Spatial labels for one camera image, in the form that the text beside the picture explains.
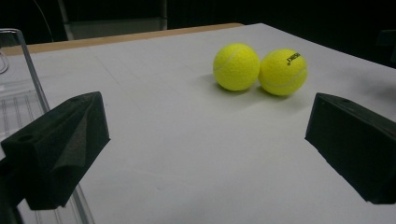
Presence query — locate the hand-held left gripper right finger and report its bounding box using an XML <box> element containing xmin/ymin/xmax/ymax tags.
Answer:
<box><xmin>304</xmin><ymin>91</ymin><xmax>396</xmax><ymax>205</ymax></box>

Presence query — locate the yellow tennis ball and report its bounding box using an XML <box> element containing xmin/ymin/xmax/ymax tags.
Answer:
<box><xmin>212</xmin><ymin>42</ymin><xmax>261</xmax><ymax>92</ymax></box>
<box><xmin>258</xmin><ymin>48</ymin><xmax>309</xmax><ymax>97</ymax></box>

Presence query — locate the thin dark cable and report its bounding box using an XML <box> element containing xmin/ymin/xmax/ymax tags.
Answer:
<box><xmin>32</xmin><ymin>0</ymin><xmax>55</xmax><ymax>43</ymax></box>

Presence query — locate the clear plastic container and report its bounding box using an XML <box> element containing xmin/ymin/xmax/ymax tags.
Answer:
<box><xmin>0</xmin><ymin>28</ymin><xmax>96</xmax><ymax>224</ymax></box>

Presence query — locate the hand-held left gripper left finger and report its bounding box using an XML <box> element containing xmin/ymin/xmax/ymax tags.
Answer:
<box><xmin>0</xmin><ymin>91</ymin><xmax>111</xmax><ymax>211</ymax></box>

